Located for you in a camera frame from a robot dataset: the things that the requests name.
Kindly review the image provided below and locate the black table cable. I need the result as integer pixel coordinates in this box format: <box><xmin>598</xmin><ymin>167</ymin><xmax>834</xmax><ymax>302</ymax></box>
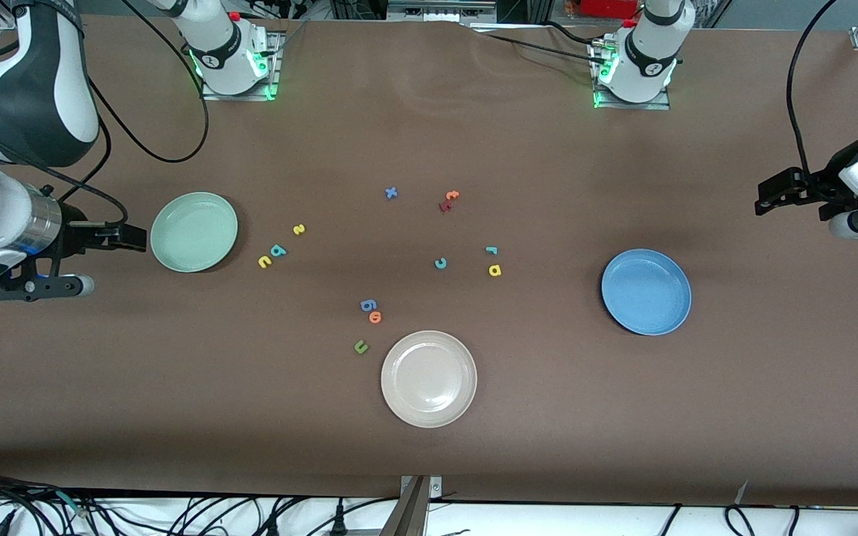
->
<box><xmin>470</xmin><ymin>21</ymin><xmax>617</xmax><ymax>60</ymax></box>

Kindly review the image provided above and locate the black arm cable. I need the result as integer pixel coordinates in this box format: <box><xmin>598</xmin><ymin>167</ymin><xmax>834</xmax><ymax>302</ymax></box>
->
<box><xmin>0</xmin><ymin>0</ymin><xmax>211</xmax><ymax>226</ymax></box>
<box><xmin>786</xmin><ymin>0</ymin><xmax>839</xmax><ymax>176</ymax></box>

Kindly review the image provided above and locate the green plate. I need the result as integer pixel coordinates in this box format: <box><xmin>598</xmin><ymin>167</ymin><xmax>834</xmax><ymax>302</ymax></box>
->
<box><xmin>150</xmin><ymin>191</ymin><xmax>239</xmax><ymax>273</ymax></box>

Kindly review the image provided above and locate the aluminium profile bar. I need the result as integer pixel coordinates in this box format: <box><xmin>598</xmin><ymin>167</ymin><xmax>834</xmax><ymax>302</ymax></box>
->
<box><xmin>380</xmin><ymin>476</ymin><xmax>431</xmax><ymax>536</ymax></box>

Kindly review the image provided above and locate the small metal bracket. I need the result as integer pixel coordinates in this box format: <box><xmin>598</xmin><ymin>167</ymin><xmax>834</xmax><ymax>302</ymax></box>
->
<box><xmin>400</xmin><ymin>475</ymin><xmax>443</xmax><ymax>499</ymax></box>

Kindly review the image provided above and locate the beige plate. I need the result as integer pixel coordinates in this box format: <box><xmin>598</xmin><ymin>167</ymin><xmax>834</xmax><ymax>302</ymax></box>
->
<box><xmin>381</xmin><ymin>330</ymin><xmax>478</xmax><ymax>429</ymax></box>

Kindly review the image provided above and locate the red box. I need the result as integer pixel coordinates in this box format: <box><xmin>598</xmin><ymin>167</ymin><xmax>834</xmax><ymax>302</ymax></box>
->
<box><xmin>580</xmin><ymin>0</ymin><xmax>640</xmax><ymax>19</ymax></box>

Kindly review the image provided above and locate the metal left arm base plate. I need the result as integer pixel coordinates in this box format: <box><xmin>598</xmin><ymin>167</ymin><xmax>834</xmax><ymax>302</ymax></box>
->
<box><xmin>588</xmin><ymin>37</ymin><xmax>673</xmax><ymax>112</ymax></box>

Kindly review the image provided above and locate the blue plate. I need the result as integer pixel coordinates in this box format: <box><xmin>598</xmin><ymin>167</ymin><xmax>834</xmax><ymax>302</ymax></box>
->
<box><xmin>600</xmin><ymin>249</ymin><xmax>693</xmax><ymax>336</ymax></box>

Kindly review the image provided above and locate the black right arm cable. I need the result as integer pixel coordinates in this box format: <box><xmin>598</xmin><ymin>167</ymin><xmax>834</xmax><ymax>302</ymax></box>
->
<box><xmin>0</xmin><ymin>0</ymin><xmax>211</xmax><ymax>226</ymax></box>

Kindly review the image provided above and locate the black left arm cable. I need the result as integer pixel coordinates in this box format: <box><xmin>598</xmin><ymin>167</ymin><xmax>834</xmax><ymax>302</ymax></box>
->
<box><xmin>786</xmin><ymin>0</ymin><xmax>839</xmax><ymax>176</ymax></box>

